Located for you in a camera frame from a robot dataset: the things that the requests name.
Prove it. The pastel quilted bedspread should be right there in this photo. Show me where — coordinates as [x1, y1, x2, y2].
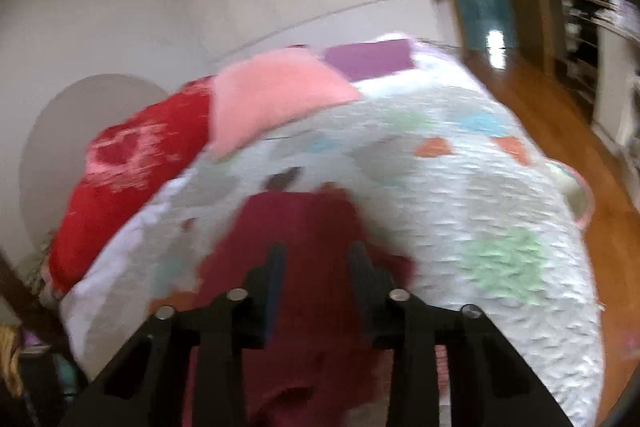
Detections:
[60, 36, 607, 427]

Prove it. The pink pillow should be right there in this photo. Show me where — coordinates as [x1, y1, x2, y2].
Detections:
[206, 47, 362, 161]

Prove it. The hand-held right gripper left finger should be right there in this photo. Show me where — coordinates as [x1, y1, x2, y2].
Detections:
[60, 242, 288, 427]

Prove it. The red floral duvet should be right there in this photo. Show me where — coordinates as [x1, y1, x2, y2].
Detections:
[47, 76, 217, 294]

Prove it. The shelf rack with clothes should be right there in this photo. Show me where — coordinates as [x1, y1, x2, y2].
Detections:
[551, 0, 632, 108]

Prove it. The dark red fleece garment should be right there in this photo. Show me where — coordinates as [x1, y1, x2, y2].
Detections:
[182, 188, 417, 427]

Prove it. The white round headboard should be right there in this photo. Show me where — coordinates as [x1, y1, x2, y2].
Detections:
[19, 73, 170, 269]

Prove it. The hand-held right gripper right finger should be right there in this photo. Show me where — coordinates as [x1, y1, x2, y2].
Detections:
[347, 241, 573, 427]

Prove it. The white bed sheet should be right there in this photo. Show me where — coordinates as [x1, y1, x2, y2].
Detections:
[59, 179, 193, 360]

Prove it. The purple cloth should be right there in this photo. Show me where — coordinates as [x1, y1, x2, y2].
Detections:
[321, 39, 417, 82]

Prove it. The white desk with shelves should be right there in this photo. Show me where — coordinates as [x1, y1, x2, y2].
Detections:
[591, 7, 640, 170]

